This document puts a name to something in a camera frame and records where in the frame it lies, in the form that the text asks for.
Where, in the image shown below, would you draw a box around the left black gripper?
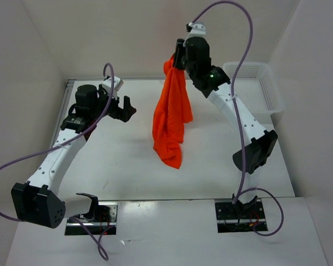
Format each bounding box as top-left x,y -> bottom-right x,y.
91,84 -> 136,122

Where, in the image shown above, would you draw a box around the orange mesh shorts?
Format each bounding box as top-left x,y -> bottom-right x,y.
152,57 -> 193,169

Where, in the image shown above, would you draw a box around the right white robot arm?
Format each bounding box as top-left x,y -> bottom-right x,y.
174,37 -> 278,218

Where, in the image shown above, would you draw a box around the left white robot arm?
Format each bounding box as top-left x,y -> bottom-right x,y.
11,79 -> 137,228

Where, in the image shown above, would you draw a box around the white plastic basket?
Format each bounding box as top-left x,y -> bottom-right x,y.
234,62 -> 284,116

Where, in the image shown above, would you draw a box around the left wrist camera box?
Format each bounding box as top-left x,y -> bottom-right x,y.
102,76 -> 124,99

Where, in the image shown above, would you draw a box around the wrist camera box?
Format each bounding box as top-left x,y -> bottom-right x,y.
102,76 -> 124,99
186,22 -> 206,38

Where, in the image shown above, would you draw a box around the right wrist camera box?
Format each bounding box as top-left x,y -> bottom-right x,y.
186,22 -> 206,38

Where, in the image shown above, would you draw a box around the aluminium table edge rail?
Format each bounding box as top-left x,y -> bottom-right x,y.
33,79 -> 77,202

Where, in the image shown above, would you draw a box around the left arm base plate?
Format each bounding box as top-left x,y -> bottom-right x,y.
64,201 -> 119,236

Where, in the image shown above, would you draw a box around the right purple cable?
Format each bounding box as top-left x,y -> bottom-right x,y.
191,0 -> 284,237

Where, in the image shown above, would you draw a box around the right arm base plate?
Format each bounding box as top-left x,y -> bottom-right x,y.
214,199 -> 268,233

